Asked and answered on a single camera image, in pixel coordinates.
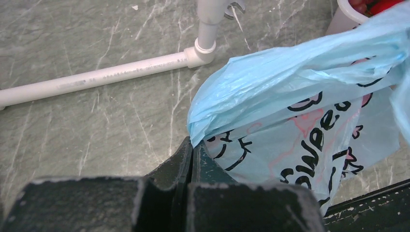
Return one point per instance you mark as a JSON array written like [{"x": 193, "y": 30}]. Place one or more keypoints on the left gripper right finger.
[{"x": 217, "y": 203}]

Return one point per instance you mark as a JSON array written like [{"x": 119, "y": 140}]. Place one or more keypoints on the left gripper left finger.
[{"x": 151, "y": 203}]

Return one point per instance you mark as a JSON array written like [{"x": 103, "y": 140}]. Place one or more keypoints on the light blue plastic bag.
[{"x": 312, "y": 114}]

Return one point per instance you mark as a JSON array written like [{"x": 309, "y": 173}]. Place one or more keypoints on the red fake apple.
[{"x": 375, "y": 7}]

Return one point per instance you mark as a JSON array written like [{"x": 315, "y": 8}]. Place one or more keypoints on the silver wrench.
[{"x": 235, "y": 8}]

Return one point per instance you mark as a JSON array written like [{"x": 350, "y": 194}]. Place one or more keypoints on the white plastic basket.
[{"x": 345, "y": 18}]

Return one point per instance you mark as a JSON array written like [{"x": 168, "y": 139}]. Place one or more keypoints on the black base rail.
[{"x": 383, "y": 210}]

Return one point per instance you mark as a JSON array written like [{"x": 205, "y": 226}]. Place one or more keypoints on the white pvc pipe frame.
[{"x": 210, "y": 13}]

